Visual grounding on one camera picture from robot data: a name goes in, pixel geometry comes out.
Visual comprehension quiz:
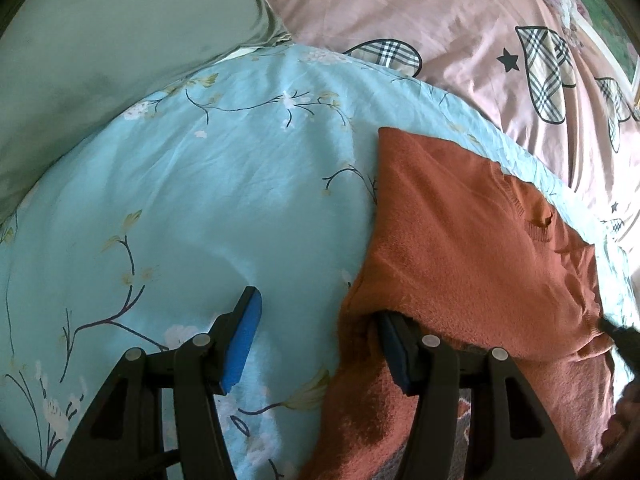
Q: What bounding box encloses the light blue floral quilt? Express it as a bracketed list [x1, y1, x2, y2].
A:
[0, 42, 640, 480]

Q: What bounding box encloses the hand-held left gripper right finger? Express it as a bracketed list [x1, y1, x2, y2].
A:
[376, 312, 569, 480]

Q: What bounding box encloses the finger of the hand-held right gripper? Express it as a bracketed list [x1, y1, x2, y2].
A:
[597, 314, 640, 377]

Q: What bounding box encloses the green pillow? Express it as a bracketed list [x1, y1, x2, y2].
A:
[0, 0, 293, 223]

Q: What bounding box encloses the floral printed cloth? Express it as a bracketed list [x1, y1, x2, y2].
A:
[517, 0, 640, 88]

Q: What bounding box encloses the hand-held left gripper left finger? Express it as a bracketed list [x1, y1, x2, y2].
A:
[55, 286, 264, 480]

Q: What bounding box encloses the orange knit sweater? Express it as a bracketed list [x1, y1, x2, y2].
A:
[297, 126, 618, 480]

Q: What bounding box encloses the pink plaid-heart bedsheet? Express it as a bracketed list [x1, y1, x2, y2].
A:
[242, 0, 640, 281]

